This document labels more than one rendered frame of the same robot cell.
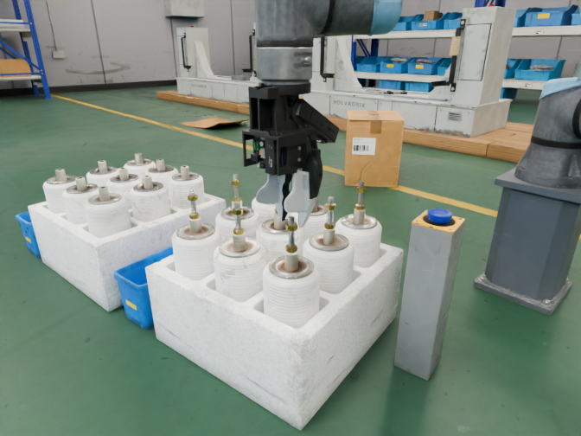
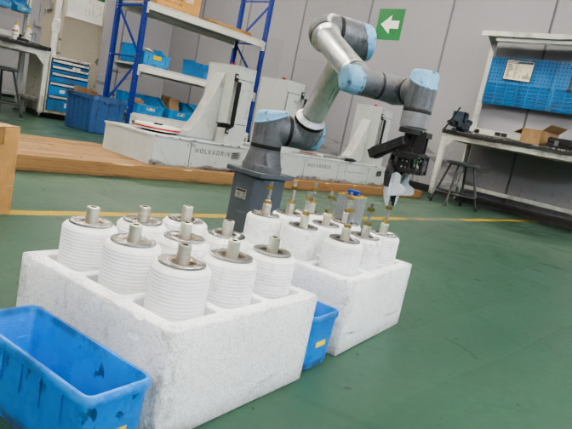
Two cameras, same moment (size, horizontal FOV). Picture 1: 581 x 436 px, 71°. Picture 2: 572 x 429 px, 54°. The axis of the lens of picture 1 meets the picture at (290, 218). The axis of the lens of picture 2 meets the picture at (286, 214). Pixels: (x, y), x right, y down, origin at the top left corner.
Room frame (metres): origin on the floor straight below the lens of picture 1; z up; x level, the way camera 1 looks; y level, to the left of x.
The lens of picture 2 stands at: (1.01, 1.48, 0.50)
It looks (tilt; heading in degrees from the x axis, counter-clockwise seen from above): 9 degrees down; 264
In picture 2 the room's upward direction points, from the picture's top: 12 degrees clockwise
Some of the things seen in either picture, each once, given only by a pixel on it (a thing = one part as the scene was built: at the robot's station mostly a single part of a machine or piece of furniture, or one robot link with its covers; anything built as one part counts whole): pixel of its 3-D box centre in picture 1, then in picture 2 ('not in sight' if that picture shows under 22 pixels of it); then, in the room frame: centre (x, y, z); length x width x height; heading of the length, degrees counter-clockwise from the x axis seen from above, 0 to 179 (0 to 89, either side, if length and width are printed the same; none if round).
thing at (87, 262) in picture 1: (133, 231); (169, 319); (1.08, 0.46, 0.09); 0.39 x 0.39 x 0.18; 50
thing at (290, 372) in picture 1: (280, 293); (312, 281); (0.75, 0.02, 0.09); 0.39 x 0.39 x 0.18; 53
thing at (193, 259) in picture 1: (200, 271); (336, 275); (0.73, 0.19, 0.16); 0.10 x 0.10 x 0.18
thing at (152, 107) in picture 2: not in sight; (139, 103); (2.28, -5.22, 0.36); 0.50 x 0.38 x 0.21; 135
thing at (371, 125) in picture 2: not in sight; (320, 134); (0.37, -3.45, 0.45); 1.51 x 0.57 x 0.74; 43
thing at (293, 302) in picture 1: (291, 312); (374, 265); (0.59, 0.00, 0.16); 0.10 x 0.10 x 0.18
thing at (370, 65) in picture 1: (375, 64); not in sight; (6.50, -1.28, 0.36); 0.50 x 0.38 x 0.21; 134
